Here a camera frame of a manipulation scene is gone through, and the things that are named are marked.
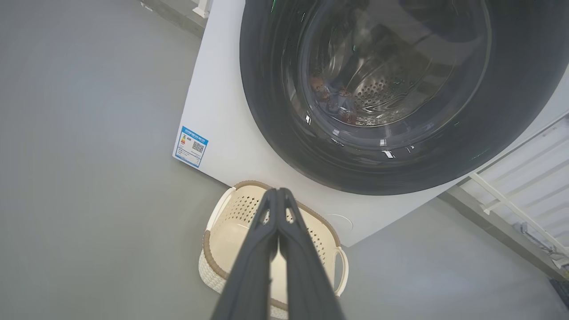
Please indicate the black round glass door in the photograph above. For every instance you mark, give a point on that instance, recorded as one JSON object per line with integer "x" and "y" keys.
{"x": 511, "y": 111}

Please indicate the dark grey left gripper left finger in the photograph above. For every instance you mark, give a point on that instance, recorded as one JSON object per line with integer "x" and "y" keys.
{"x": 253, "y": 275}

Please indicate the round drain filter cover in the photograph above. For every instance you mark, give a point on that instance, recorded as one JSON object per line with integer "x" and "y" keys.
{"x": 344, "y": 222}

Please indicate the white railing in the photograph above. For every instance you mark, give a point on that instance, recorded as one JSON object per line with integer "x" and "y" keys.
{"x": 524, "y": 178}

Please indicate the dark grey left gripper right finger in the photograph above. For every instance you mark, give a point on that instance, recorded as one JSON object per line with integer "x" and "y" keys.
{"x": 304, "y": 275}

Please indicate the white front-load washing machine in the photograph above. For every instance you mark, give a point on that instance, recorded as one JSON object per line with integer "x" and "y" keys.
{"x": 222, "y": 89}

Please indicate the blue bear print garment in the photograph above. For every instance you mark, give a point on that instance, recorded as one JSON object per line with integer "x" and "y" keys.
{"x": 333, "y": 104}

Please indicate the stainless steel drum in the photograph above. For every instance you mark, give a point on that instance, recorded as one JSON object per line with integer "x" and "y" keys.
{"x": 382, "y": 91}

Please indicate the blue energy label sticker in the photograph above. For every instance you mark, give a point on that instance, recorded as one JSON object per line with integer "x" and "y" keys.
{"x": 191, "y": 146}

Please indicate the cream perforated laundry basket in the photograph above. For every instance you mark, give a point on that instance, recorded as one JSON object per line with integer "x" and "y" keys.
{"x": 226, "y": 240}

